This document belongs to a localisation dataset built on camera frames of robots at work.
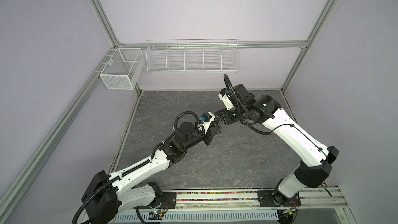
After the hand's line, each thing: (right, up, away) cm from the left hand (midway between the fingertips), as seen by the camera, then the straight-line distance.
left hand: (218, 126), depth 71 cm
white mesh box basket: (-60, +33, +28) cm, 73 cm away
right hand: (+2, +5, -1) cm, 5 cm away
